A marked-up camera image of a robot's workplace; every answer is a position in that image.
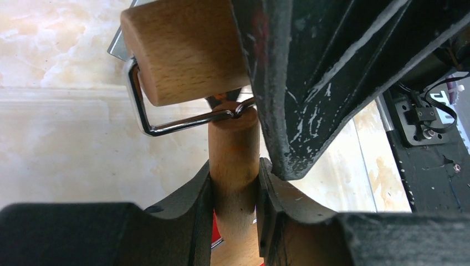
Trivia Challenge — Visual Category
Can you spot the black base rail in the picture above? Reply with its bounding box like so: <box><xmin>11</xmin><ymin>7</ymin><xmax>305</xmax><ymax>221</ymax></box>
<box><xmin>383</xmin><ymin>89</ymin><xmax>469</xmax><ymax>213</ymax></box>

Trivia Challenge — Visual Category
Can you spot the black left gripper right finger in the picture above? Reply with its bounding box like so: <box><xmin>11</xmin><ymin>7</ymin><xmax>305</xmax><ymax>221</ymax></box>
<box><xmin>256</xmin><ymin>158</ymin><xmax>469</xmax><ymax>265</ymax></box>

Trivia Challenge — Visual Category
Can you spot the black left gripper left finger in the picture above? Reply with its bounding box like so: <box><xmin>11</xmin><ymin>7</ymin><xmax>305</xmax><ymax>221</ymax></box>
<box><xmin>1</xmin><ymin>163</ymin><xmax>213</xmax><ymax>265</ymax></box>

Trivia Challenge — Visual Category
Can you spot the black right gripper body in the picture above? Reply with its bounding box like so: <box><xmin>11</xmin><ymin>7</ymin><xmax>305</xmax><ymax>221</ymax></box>
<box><xmin>231</xmin><ymin>1</ymin><xmax>469</xmax><ymax>181</ymax></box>

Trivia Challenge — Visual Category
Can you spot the red dough piece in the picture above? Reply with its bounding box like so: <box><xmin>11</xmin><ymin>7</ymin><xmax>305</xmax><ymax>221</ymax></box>
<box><xmin>211</xmin><ymin>212</ymin><xmax>223</xmax><ymax>248</ymax></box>

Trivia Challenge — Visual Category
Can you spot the steel rectangular tray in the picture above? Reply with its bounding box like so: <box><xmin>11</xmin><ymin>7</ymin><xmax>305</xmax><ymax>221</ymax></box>
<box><xmin>106</xmin><ymin>0</ymin><xmax>147</xmax><ymax>63</ymax></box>

